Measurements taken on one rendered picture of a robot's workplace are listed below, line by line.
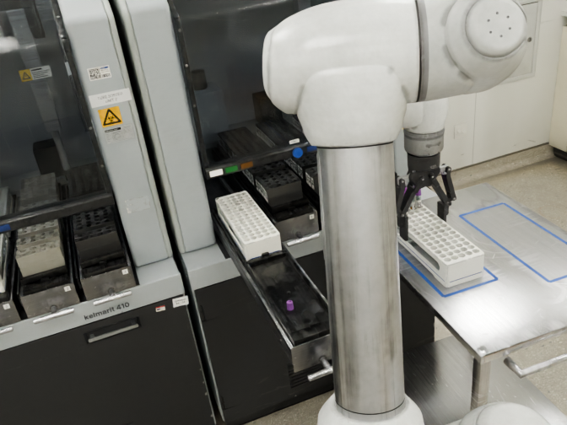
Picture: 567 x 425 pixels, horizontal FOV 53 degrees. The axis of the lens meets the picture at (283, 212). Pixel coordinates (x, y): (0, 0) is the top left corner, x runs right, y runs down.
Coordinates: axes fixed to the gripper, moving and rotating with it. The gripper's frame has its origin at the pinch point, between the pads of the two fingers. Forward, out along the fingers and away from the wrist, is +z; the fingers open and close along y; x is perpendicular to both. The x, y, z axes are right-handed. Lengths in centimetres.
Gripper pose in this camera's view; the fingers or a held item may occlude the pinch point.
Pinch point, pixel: (423, 225)
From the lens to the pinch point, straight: 146.0
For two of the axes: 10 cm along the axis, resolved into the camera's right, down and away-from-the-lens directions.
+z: 1.1, 8.7, 4.8
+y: 9.4, -2.5, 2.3
